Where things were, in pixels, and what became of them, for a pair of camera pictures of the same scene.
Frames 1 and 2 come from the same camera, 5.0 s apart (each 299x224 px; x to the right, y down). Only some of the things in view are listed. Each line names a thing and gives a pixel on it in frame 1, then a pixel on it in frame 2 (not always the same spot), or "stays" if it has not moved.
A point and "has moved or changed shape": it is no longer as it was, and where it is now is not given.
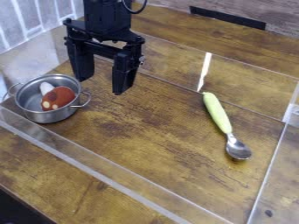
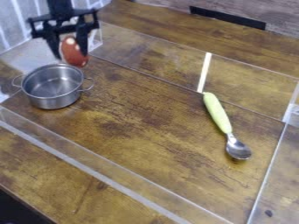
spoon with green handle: [236, 148] stays
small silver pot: [27, 94] -> [52, 85]
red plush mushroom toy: [55, 96] has moved or changed shape
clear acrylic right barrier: [275, 205] stays
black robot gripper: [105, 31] -> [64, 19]
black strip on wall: [227, 17] stays
